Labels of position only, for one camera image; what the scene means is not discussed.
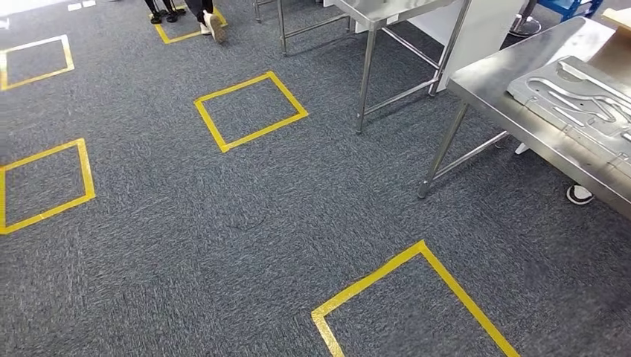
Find stainless steel workbench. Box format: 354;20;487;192
417;16;631;221

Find blue metal shelf rack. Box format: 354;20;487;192
536;0;606;22

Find stainless steel table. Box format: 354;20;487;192
334;0;474;135
252;0;352;56

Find round stool chrome base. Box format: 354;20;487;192
509;0;543;39

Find embossed grey metal plate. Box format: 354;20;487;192
506;55;631;171

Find tan flat board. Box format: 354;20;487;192
588;7;631;89

